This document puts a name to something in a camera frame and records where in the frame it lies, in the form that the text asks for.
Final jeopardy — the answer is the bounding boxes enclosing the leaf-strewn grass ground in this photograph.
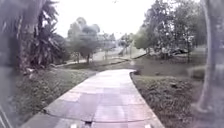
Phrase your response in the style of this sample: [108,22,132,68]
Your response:
[129,54,224,128]

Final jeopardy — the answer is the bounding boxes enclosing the clump of palm plants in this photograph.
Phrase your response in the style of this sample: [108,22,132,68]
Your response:
[0,0,71,73]

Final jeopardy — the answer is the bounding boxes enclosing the round-crowned tree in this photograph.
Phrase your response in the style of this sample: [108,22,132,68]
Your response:
[66,16,103,65]

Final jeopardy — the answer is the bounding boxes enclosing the grey road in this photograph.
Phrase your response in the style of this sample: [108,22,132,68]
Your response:
[56,46,148,68]

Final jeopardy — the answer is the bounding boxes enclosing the thick grey tree trunk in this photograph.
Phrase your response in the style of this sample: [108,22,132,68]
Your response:
[191,0,224,116]

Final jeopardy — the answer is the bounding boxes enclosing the paved slab path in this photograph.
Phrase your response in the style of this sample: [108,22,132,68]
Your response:
[19,68,166,128]

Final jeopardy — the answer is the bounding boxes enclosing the group of leafy trees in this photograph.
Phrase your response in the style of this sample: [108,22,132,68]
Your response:
[133,0,208,63]

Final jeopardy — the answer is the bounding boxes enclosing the low bush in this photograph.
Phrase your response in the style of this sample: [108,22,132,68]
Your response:
[187,64,207,80]

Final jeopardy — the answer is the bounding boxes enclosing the green grass field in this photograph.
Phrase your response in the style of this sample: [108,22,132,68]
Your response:
[0,66,98,128]

